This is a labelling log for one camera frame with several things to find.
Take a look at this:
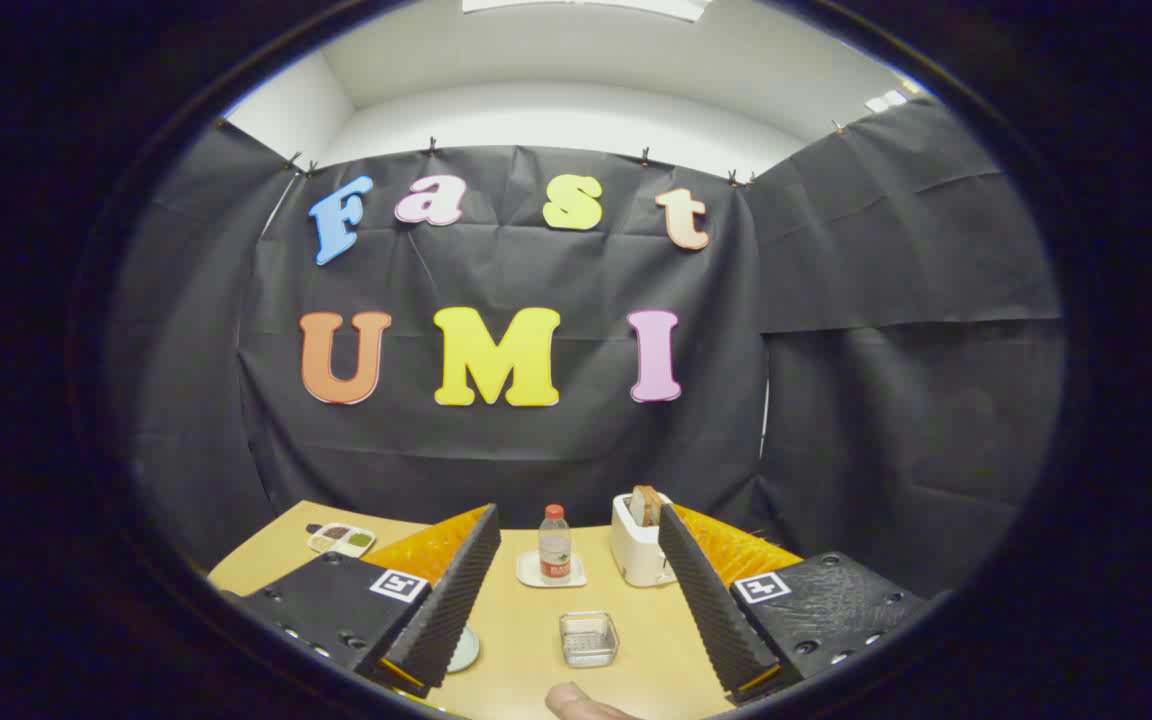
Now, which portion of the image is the black backdrop cloth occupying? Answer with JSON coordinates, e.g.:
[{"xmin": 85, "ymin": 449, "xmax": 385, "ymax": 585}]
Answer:
[{"xmin": 106, "ymin": 95, "xmax": 1067, "ymax": 601}]

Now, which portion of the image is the light green round plate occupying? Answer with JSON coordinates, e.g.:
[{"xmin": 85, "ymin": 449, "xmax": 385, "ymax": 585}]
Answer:
[{"xmin": 446, "ymin": 625, "xmax": 481, "ymax": 673}]

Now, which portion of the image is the metal wire basket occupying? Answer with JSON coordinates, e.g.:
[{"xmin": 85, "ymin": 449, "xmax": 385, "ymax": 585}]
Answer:
[{"xmin": 559, "ymin": 611, "xmax": 620, "ymax": 669}]

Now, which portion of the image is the white toaster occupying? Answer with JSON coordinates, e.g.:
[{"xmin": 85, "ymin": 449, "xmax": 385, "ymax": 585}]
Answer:
[{"xmin": 611, "ymin": 490, "xmax": 682, "ymax": 588}]

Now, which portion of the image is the clear water bottle red cap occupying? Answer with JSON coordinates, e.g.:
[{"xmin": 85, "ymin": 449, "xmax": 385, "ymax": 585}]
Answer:
[{"xmin": 539, "ymin": 504, "xmax": 573, "ymax": 585}]

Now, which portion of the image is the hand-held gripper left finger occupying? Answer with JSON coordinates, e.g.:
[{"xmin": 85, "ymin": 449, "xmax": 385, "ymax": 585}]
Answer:
[{"xmin": 221, "ymin": 503, "xmax": 502, "ymax": 699}]

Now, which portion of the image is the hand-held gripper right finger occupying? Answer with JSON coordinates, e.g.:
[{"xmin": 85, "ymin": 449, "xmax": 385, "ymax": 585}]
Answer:
[{"xmin": 658, "ymin": 503, "xmax": 932, "ymax": 706}]

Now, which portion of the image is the white divided condiment tray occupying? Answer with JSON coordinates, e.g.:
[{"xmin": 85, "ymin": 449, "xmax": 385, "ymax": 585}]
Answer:
[{"xmin": 306, "ymin": 522, "xmax": 377, "ymax": 558}]

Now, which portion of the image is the white square coaster tray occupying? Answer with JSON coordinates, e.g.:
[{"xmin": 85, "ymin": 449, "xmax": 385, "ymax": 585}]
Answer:
[{"xmin": 516, "ymin": 550, "xmax": 587, "ymax": 589}]

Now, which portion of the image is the white ceiling light panel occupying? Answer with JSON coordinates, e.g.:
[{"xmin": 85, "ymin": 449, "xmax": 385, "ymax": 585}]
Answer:
[{"xmin": 461, "ymin": 0, "xmax": 707, "ymax": 22}]

